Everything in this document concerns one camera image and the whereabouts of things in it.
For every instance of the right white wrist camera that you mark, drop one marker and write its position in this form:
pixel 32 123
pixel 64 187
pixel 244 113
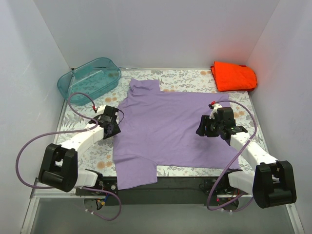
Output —
pixel 214 107

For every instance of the teal transparent plastic bin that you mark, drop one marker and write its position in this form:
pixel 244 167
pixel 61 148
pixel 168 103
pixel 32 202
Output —
pixel 94 78

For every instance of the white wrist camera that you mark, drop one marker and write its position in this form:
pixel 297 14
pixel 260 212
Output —
pixel 214 107
pixel 99 110

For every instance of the floral patterned table mat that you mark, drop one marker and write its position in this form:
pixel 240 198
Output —
pixel 99 157

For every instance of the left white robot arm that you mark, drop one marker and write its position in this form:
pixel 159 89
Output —
pixel 59 168

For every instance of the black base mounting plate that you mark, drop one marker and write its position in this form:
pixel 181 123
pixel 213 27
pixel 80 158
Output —
pixel 167 190

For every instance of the purple t shirt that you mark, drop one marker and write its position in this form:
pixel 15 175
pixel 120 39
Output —
pixel 159 128

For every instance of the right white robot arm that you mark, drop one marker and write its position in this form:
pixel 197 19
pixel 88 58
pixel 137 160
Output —
pixel 272 183

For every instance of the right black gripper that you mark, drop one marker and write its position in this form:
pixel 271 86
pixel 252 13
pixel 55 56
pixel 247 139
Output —
pixel 204 126

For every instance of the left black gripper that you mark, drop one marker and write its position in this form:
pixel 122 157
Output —
pixel 113 129

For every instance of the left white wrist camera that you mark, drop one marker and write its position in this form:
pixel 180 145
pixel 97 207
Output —
pixel 99 110

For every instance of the folded orange t shirt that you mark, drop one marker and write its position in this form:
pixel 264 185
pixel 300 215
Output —
pixel 233 77

